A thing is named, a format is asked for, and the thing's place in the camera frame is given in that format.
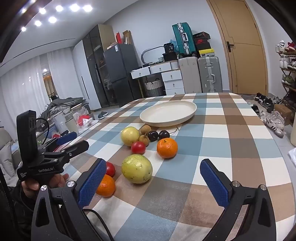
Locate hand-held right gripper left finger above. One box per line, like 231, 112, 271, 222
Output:
31, 158, 114, 241

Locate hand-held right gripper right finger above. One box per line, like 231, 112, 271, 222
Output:
199, 159, 278, 241

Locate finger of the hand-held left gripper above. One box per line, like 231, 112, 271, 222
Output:
43, 140, 90, 163
38, 132, 78, 153

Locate orange mandarin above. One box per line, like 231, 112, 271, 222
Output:
157, 138, 178, 159
95, 174, 116, 198

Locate red tomato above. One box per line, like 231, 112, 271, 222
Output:
131, 141, 146, 155
105, 162, 116, 178

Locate large yellow-green passion fruit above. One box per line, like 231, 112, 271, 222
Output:
122, 154, 153, 184

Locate small yellow passion fruit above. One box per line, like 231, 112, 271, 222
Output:
120, 126, 140, 147

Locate cream round plate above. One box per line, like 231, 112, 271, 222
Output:
140, 100, 197, 127

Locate person's left forearm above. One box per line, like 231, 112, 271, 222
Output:
9, 185, 37, 241

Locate person's left hand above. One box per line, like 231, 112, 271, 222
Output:
21, 173, 70, 198

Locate white jug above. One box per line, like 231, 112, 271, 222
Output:
54, 115, 68, 134

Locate red item in plastic bag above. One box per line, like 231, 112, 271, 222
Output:
73, 111, 95, 127

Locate grey sofa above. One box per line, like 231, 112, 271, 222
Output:
0, 127, 22, 178

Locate grey jacket heap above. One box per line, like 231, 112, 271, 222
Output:
44, 97, 89, 114

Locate checkered tablecloth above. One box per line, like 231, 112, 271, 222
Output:
53, 92, 296, 241

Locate white curtain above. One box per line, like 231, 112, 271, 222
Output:
0, 50, 79, 130

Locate white wardrobe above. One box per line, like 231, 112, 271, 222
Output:
72, 39, 102, 111

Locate dark glass cabinet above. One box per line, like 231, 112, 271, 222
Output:
82, 24, 116, 108

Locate dark grey refrigerator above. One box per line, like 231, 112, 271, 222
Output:
103, 43, 142, 106

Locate pile of sneakers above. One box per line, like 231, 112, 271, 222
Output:
246, 93, 286, 139

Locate woven basket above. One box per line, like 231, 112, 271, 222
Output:
144, 80, 165, 98

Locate brown cardboard box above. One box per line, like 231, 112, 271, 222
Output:
274, 104, 292, 126

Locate silver suitcase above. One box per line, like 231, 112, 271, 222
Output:
198, 56, 223, 93

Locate beige suitcase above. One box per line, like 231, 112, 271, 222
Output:
178, 57, 201, 94

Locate white drawer desk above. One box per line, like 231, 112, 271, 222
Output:
130, 61, 185, 96

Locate grey curved tube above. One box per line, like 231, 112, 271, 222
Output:
141, 46, 165, 66

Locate wooden shoe rack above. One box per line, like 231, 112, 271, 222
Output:
276, 40, 296, 110

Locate black storage bin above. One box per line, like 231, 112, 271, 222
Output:
162, 53, 179, 62

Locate ceiling spotlights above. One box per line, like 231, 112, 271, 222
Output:
20, 3, 93, 32

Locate wooden door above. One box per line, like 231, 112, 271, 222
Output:
206, 0, 269, 95

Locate yellow and black shoe box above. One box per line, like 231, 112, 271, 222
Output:
198, 48, 214, 57

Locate black labelled box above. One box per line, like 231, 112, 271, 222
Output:
163, 43, 177, 54

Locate teal suitcase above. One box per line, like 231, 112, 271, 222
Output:
172, 22, 197, 57

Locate black cable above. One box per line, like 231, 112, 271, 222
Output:
36, 118, 51, 142
83, 209, 114, 241

